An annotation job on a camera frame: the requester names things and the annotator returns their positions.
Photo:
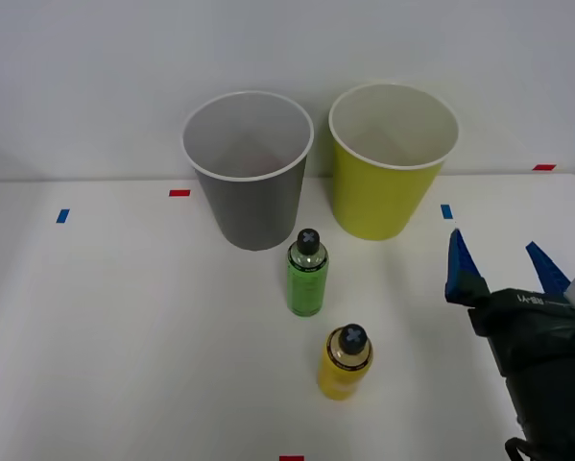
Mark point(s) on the grey plastic waste bin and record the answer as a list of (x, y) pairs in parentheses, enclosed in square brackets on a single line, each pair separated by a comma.
[(256, 211)]

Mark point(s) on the yellow plastic bottle black cap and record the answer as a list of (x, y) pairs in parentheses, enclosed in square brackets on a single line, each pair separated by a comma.
[(341, 379)]

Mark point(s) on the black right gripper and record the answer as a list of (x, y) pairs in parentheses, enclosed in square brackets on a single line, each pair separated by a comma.
[(532, 331)]

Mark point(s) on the green plastic bottle black cap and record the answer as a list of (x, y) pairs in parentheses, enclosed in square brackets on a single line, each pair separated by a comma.
[(306, 288)]

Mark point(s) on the yellow-green plastic waste bin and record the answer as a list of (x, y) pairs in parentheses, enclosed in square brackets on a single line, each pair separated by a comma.
[(378, 197)]

